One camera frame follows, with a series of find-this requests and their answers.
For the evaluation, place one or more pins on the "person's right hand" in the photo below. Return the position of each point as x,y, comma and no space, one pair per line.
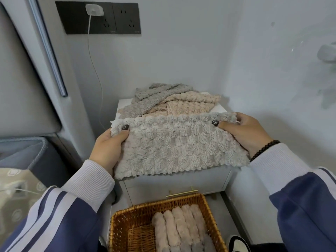
249,133

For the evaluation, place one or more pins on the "grey padded headboard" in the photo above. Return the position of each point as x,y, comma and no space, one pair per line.
23,89

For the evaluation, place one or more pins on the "silver headboard trim strip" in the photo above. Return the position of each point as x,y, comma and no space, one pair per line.
48,49

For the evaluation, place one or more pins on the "white charger plug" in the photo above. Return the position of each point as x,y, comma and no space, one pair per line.
94,9

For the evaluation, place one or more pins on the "wide black wall socket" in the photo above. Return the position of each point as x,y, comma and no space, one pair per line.
72,18

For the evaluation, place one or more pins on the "narrow black wall socket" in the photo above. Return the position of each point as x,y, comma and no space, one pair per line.
127,18

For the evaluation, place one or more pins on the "person's left forearm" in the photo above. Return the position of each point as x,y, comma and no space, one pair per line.
57,217

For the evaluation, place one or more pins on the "patterned beige bedspread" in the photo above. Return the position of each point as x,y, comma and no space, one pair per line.
18,202

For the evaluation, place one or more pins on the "person's left hand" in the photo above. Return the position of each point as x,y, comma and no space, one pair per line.
107,152

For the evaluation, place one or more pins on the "single grey towel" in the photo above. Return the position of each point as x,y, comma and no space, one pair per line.
197,247
186,248
175,249
178,146
209,244

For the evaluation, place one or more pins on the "person's right forearm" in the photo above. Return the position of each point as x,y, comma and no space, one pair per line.
302,196

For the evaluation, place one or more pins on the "white nightstand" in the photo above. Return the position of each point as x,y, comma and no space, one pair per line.
157,186

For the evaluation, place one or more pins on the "person's right shoe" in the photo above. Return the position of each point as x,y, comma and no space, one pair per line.
239,245

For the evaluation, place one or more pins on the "pile of beige grey towels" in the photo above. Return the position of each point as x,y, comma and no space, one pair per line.
170,102

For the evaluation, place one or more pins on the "orange wicker basket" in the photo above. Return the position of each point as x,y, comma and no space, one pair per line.
126,220

